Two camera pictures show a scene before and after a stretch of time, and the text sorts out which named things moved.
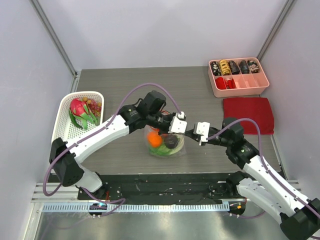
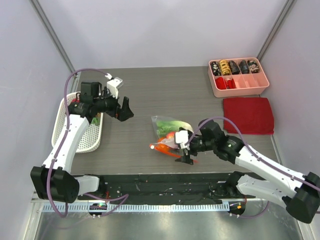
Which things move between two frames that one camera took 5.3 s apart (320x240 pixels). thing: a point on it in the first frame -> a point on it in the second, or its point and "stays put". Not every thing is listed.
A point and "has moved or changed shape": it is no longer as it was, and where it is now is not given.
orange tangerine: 154,139 -> 168,143
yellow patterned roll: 224,67 stays put
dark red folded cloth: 258,109 stays put
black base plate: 166,188 stays put
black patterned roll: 216,68 stays put
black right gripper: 194,135 -> 187,151
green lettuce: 163,151 has moved or changed shape
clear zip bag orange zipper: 164,145 has moved or changed shape
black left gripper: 165,131 -> 122,113
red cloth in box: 221,84 stays put
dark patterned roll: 234,68 stays put
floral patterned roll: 253,66 stays put
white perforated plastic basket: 64,127 stays put
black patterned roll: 244,67 stays put
